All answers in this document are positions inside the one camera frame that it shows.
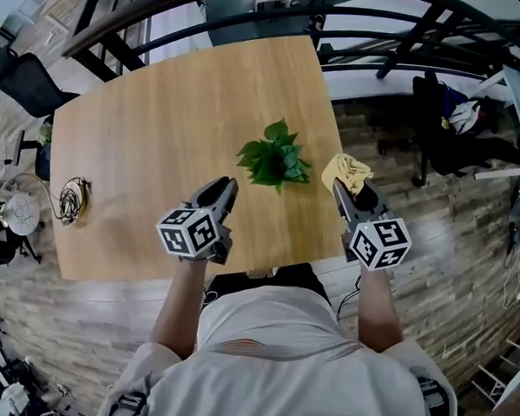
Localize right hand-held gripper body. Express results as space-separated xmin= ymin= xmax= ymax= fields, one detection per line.
xmin=337 ymin=205 xmax=415 ymax=274

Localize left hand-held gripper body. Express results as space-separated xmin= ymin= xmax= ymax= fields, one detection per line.
xmin=154 ymin=201 xmax=236 ymax=266

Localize yellow cloth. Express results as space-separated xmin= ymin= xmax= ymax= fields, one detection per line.
xmin=320 ymin=151 xmax=376 ymax=196

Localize green plant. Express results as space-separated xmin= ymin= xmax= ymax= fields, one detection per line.
xmin=234 ymin=115 xmax=316 ymax=198

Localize person's right forearm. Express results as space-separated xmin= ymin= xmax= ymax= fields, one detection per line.
xmin=353 ymin=263 xmax=408 ymax=355

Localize person's left forearm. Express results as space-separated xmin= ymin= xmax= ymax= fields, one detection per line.
xmin=147 ymin=253 xmax=209 ymax=362

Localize person's black trousers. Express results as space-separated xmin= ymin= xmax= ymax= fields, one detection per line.
xmin=201 ymin=257 xmax=334 ymax=317

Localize person's white shirt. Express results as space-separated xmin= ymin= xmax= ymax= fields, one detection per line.
xmin=96 ymin=275 xmax=466 ymax=416

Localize white globe desk lamp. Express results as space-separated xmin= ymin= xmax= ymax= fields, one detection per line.
xmin=0 ymin=175 xmax=68 ymax=241

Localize black metal railing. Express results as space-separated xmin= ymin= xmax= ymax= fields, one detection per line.
xmin=59 ymin=0 xmax=520 ymax=105

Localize black mesh office chair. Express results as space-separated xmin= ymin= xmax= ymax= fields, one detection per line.
xmin=0 ymin=44 xmax=83 ymax=121

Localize coiled black cable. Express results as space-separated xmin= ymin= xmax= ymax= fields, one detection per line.
xmin=57 ymin=175 xmax=94 ymax=229

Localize grey harness strap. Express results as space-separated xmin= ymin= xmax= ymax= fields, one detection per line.
xmin=407 ymin=366 xmax=451 ymax=414
xmin=109 ymin=389 xmax=152 ymax=416

